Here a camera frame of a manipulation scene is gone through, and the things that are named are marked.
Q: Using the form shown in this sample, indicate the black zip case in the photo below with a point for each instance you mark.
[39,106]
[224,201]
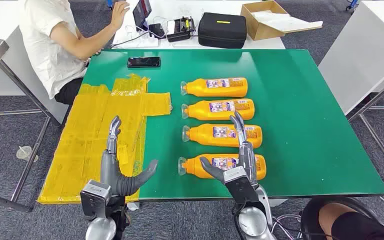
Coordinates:
[222,31]

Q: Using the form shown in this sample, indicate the dark tablet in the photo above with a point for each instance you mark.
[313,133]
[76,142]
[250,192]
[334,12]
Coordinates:
[142,13]

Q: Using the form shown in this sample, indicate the brown cardboard box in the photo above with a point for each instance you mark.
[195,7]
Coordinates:
[261,31]

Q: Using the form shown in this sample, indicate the blue metal rack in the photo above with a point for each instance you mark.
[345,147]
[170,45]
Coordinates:
[351,4]

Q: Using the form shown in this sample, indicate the yellow taped cardboard mat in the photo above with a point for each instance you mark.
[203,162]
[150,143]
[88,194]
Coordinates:
[79,132]

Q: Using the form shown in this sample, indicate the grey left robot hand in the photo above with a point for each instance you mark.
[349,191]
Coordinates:
[110,172]

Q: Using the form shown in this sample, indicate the white power strip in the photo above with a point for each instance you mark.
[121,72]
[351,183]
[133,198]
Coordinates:
[142,43]

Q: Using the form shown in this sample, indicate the black power adapter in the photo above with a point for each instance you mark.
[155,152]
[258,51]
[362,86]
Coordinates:
[157,30]

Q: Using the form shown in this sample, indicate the orange detergent bottle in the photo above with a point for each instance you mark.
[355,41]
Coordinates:
[202,136]
[202,112]
[195,167]
[198,89]

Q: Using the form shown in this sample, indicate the white sheet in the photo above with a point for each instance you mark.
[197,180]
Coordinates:
[288,21]

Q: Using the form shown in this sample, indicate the chrome chair base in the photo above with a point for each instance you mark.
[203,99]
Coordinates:
[286,228]

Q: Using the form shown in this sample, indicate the white table foot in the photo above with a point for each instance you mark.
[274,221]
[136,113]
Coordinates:
[278,202]
[133,206]

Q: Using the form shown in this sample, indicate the black smartphone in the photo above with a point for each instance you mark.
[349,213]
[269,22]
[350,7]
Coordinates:
[144,62]

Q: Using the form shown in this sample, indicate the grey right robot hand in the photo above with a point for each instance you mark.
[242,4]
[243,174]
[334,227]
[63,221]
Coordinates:
[248,159]

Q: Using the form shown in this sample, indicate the clear plastic cup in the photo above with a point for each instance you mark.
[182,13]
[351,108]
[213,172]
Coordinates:
[24,154]

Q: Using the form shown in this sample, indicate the black label printer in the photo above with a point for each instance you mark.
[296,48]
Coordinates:
[180,30]

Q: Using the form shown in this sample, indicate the black chair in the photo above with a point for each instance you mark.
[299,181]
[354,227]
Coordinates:
[308,215]

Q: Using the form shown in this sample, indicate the person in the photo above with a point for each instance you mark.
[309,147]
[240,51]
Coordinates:
[46,39]
[361,228]

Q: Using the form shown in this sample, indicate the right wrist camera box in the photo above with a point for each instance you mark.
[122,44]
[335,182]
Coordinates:
[240,190]

